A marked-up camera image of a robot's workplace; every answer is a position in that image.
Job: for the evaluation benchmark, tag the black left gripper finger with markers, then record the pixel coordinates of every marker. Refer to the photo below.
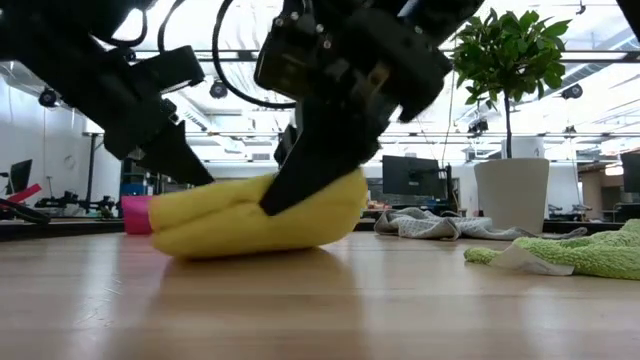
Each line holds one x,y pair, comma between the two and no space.
175,160

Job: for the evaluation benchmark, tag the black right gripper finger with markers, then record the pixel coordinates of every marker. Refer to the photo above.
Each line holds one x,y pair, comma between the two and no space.
287,145
310,175

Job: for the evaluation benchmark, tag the pink plastic bin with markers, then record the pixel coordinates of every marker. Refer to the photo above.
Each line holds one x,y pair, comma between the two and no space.
136,215

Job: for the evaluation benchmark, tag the yellow towel with white tag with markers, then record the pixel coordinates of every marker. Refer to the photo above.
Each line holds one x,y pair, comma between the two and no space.
240,225

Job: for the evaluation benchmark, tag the grey microfiber towel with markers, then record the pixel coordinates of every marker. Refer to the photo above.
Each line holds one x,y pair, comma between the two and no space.
425,222

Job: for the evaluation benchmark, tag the lime green fluffy towel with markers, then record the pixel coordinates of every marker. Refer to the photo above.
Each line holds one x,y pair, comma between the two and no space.
590,252

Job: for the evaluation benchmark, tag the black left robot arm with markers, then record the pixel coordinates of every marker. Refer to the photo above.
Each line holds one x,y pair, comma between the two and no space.
50,40

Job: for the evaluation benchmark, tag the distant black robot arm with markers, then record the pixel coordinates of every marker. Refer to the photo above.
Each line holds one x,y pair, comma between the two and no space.
70,202

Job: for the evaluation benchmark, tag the black monitor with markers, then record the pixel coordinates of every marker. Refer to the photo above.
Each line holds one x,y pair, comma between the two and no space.
632,172
410,175
21,175

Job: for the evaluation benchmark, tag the red panel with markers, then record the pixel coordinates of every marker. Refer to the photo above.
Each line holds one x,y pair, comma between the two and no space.
25,192

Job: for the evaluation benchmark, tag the potted tree in white pot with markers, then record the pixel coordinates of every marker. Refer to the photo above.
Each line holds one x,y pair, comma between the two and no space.
510,195

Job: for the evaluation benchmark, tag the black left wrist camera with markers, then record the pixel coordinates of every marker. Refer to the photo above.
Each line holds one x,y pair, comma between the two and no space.
172,67

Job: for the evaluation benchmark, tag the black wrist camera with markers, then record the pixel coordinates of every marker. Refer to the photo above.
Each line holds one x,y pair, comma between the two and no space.
172,67
295,55

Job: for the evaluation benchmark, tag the black gantry frame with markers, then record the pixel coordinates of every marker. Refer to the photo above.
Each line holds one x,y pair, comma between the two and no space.
91,170

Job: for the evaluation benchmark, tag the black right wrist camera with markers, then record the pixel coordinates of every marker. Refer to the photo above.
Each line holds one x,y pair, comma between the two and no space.
295,55

